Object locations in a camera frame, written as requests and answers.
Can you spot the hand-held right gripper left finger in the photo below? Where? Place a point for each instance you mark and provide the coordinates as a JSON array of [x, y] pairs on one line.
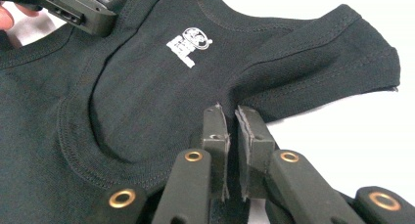
[[219, 165]]

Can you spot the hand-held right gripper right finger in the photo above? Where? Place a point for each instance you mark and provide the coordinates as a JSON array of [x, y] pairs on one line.
[[256, 152]]

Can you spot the black t-shirt with white print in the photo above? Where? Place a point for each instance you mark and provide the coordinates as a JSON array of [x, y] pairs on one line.
[[147, 103]]

